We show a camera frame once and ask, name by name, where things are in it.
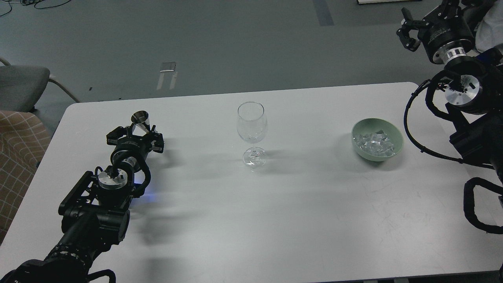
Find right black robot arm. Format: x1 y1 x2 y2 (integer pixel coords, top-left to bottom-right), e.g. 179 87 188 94
396 0 503 180

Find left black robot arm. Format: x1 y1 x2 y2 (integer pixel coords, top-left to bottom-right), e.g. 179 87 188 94
1 122 165 283

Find grey chair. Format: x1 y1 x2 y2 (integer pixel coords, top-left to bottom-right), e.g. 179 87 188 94
0 57 81 112

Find checkered brown cushion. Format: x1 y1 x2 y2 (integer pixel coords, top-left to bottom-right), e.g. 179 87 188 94
0 110 51 242

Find green bowl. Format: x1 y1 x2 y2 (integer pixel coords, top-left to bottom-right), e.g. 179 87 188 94
351 118 404 162

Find black floor cables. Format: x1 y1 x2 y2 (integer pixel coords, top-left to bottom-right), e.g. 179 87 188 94
0 0 73 17

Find clear ice cubes pile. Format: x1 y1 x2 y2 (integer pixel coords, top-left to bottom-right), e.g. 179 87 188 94
352 130 397 156

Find silver metal jigger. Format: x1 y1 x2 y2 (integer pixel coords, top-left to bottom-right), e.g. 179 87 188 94
131 110 152 133

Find silver floor plate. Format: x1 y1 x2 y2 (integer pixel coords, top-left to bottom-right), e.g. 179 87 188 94
159 62 176 72

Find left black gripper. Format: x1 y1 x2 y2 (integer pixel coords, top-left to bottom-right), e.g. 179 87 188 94
106 125 165 168

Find clear wine glass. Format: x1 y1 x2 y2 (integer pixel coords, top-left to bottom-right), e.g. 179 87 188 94
237 101 268 168

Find seated person in black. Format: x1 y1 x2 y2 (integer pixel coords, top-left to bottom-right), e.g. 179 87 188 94
475 0 503 53

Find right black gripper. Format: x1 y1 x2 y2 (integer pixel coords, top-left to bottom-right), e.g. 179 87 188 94
396 0 492 64

